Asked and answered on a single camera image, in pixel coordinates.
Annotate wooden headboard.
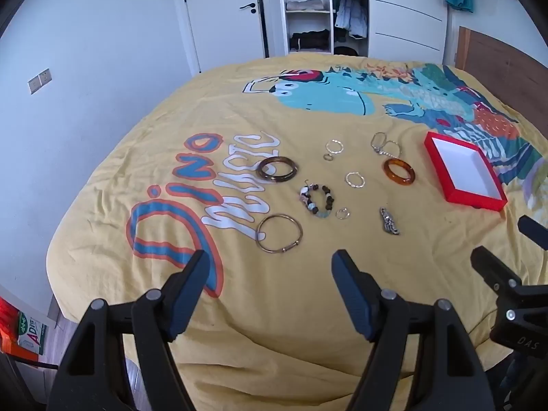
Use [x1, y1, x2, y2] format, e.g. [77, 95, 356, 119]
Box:
[454, 26, 548, 110]

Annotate thin metal bangle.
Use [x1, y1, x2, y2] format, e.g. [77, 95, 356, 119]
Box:
[256, 214, 304, 254]

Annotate beaded bracelet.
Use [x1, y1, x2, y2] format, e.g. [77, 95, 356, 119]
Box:
[298, 180, 335, 219]

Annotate yellow dinosaur printed blanket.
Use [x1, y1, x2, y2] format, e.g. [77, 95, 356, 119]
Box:
[45, 62, 548, 411]

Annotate white wardrobe door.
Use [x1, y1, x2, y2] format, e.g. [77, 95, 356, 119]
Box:
[367, 0, 448, 64]

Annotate dark folded clothes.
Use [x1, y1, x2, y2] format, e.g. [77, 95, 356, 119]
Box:
[288, 30, 331, 50]

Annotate green white carton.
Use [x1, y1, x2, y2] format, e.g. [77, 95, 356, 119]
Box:
[17, 312, 47, 356]

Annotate white shelf unit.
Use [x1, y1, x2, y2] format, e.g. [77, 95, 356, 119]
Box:
[276, 0, 335, 56]

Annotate wall switch panel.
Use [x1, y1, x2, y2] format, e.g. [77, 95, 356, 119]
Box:
[28, 68, 53, 94]

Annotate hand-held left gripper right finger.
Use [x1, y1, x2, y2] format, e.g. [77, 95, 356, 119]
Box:
[332, 249, 486, 411]

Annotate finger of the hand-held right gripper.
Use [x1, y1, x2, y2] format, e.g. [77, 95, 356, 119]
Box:
[517, 215, 548, 251]
[470, 246, 525, 297]

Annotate red orange package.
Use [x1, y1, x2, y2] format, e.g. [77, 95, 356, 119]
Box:
[0, 297, 37, 362]

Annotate silver link bracelet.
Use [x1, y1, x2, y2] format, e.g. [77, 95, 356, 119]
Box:
[378, 207, 401, 236]

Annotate red jewelry box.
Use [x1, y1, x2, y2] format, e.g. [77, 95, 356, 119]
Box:
[424, 132, 508, 212]

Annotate amber bangle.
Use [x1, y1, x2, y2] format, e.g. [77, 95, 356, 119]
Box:
[383, 158, 416, 188]

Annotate silver chain bracelet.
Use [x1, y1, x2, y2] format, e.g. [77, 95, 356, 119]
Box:
[370, 132, 402, 160]

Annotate hanging jackets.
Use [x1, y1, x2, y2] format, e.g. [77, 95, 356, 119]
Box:
[331, 0, 370, 40]

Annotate dark brown bangle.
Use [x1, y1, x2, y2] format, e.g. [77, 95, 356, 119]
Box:
[257, 156, 299, 183]

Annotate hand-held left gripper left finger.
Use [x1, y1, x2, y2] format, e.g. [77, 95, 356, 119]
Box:
[45, 249, 211, 411]

